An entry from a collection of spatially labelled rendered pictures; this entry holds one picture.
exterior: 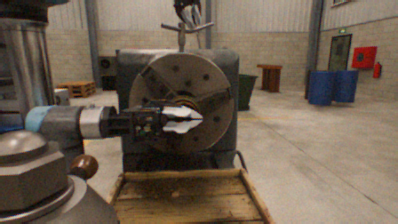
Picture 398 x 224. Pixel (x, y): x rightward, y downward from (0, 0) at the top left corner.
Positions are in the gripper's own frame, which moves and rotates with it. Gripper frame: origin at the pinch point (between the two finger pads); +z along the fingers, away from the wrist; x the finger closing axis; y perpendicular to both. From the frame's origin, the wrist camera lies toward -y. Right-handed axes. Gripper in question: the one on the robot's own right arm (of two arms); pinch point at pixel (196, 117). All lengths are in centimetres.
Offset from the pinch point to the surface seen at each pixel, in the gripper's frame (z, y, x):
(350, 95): 462, -567, -88
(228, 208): 6.9, 6.8, -19.7
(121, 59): -24.6, -30.6, 13.6
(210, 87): 4.7, -15.1, 5.4
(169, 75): -7.2, -14.9, 9.2
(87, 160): -10.2, 35.9, 6.1
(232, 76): 14.6, -30.8, 7.7
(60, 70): -531, -987, -36
